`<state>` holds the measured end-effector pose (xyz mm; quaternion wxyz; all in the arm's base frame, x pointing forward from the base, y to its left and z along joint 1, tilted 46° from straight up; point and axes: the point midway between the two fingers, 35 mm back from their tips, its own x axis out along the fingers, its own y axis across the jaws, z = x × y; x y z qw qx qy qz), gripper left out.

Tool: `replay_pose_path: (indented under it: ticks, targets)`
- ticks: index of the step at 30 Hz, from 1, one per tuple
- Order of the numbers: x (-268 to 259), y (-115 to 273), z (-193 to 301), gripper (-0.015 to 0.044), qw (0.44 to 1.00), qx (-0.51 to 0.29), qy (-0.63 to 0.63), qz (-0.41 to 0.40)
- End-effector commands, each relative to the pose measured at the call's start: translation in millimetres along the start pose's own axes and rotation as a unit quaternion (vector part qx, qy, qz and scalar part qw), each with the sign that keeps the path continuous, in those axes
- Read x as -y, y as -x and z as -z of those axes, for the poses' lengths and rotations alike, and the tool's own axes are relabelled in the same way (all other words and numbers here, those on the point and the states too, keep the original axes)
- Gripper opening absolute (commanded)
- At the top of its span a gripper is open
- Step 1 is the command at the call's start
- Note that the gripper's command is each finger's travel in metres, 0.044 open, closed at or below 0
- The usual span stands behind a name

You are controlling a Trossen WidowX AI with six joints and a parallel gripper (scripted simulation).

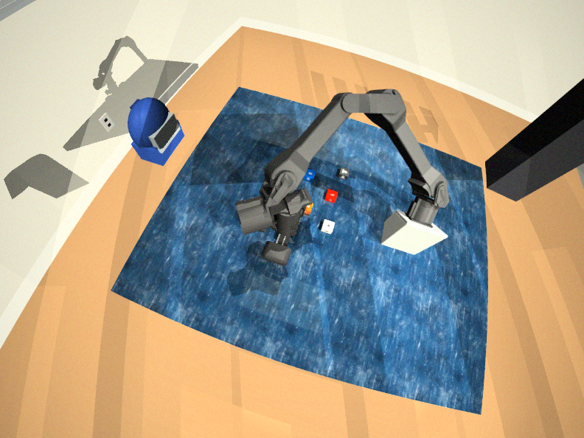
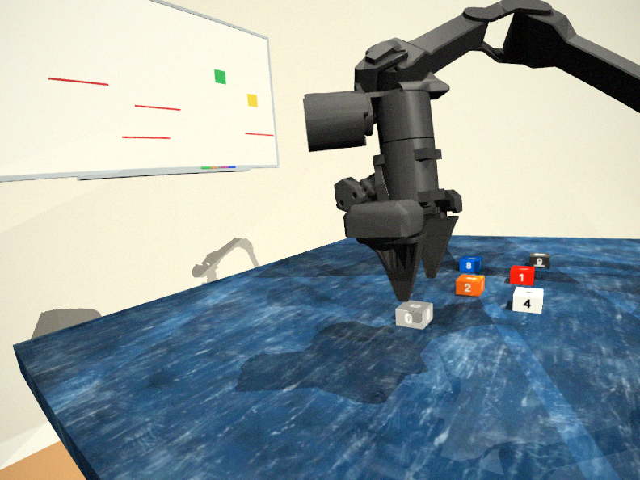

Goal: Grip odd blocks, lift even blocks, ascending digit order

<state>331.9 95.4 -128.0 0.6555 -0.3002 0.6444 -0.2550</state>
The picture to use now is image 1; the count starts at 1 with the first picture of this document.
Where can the red block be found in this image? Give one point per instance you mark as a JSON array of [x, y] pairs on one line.
[[331, 196]]

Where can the blue block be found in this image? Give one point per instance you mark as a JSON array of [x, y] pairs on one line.
[[310, 175]]

